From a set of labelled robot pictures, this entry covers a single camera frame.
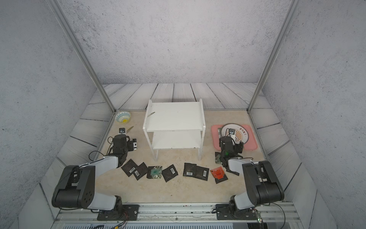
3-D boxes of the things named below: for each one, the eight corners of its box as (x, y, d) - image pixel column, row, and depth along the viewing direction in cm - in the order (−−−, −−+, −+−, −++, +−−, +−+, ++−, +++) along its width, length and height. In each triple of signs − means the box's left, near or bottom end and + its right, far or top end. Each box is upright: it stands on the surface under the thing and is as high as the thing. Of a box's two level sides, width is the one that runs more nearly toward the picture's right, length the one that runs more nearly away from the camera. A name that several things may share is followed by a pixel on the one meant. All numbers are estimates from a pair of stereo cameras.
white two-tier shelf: (154, 161, 94) (141, 129, 68) (158, 135, 108) (149, 100, 82) (200, 161, 93) (204, 129, 68) (198, 135, 107) (201, 99, 82)
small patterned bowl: (114, 122, 116) (112, 118, 113) (122, 113, 122) (120, 110, 119) (126, 125, 114) (124, 121, 111) (133, 116, 120) (131, 112, 117)
